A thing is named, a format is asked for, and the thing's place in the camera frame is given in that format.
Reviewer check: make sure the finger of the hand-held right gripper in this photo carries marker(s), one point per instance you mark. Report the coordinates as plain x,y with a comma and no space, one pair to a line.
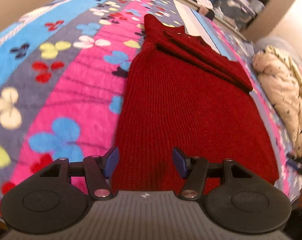
299,166

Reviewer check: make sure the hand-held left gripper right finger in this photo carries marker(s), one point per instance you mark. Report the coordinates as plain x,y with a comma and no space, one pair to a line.
180,162

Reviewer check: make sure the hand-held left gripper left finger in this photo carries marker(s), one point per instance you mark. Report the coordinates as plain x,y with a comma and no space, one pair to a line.
110,162

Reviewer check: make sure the red knit sweater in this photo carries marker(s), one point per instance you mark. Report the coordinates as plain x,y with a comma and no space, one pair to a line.
186,110

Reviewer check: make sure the white clothes pile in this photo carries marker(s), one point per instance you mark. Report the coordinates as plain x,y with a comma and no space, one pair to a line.
201,0

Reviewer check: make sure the star print cream quilt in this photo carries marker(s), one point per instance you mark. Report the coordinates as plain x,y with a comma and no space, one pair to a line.
280,85

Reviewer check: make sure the floral fleece blanket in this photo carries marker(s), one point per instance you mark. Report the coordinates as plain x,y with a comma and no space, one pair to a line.
66,85

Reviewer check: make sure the grey pillow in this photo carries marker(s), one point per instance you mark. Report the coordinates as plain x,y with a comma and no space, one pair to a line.
273,45

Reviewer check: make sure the grey bundled bedding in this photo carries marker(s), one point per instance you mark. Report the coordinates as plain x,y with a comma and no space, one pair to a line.
234,7

